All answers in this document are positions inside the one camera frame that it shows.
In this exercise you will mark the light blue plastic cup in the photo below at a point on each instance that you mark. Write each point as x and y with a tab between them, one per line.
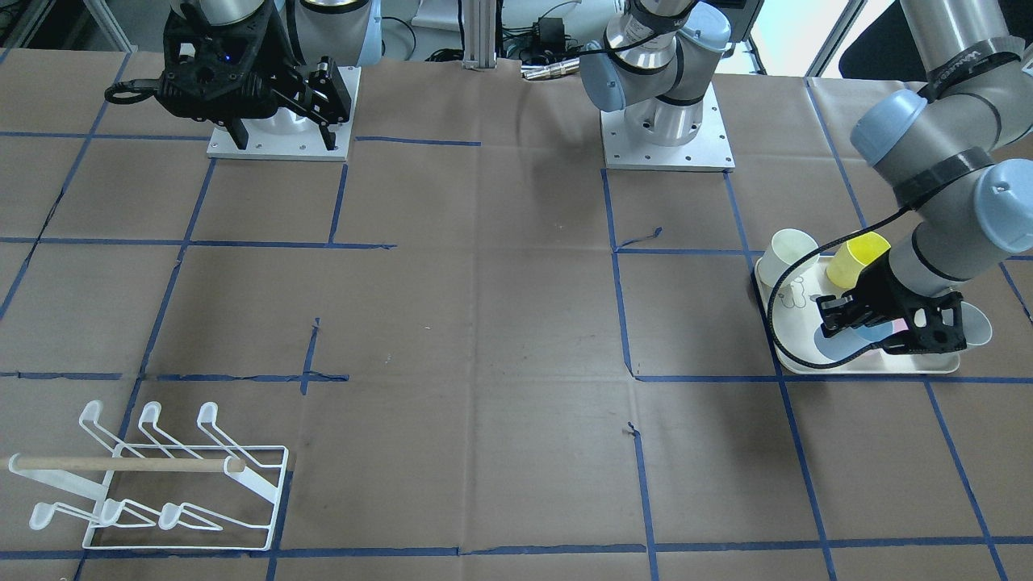
849	340

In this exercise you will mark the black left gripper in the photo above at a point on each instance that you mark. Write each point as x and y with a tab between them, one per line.
886	290

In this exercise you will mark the aluminium frame post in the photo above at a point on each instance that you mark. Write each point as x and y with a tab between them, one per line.
479	30

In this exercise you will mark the yellow plastic cup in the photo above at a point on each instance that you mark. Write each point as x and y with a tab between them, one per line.
853	256

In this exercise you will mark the white wire cup rack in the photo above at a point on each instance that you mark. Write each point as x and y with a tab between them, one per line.
159	494

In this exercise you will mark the white plastic cup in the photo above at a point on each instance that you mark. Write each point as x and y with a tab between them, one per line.
787	246

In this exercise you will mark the grey plastic cup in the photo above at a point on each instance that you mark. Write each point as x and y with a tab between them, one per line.
976	326

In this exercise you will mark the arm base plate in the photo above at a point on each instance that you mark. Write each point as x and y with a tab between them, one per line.
670	153
290	137

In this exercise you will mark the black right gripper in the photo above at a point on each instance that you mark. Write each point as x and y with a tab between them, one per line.
280	50

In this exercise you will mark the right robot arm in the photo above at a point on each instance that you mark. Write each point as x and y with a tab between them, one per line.
350	32

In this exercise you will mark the pink plastic cup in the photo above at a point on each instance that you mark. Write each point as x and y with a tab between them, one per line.
898	325

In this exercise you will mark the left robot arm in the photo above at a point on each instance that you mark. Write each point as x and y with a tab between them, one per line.
933	147

